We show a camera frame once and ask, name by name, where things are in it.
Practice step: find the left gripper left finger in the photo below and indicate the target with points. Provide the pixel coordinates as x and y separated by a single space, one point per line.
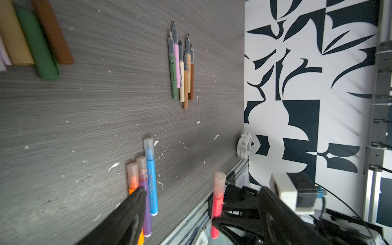
123 225

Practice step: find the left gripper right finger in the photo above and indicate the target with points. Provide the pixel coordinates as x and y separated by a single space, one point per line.
282 226

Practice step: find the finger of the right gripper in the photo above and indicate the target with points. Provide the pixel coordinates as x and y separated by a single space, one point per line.
241 222

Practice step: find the red pink highlighter pen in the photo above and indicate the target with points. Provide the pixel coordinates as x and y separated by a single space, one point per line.
218 194

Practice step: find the blue highlighter pen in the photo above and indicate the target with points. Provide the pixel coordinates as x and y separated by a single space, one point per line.
153 194

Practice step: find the green pen cap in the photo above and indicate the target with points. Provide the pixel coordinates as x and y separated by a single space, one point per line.
44 61

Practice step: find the light brown pen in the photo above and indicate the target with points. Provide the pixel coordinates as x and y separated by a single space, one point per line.
188 60

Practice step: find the lilac cap brown pen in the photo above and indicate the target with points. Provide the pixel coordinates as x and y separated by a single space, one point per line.
186 77

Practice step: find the orange highlighter pen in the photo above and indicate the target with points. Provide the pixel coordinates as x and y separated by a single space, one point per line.
133 184

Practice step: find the white round timer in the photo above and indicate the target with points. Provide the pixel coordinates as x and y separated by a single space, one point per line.
244 146

